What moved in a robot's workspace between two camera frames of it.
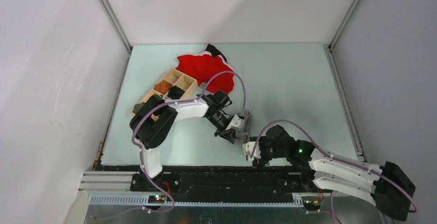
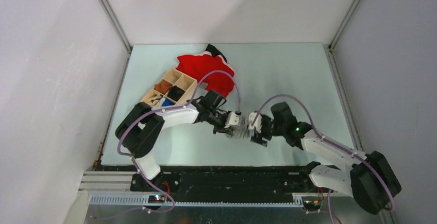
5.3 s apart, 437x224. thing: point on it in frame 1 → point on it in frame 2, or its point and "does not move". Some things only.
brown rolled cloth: x=162 y=86 does not move
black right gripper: x=263 y=161 → x=257 y=137
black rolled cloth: x=175 y=92 does not move
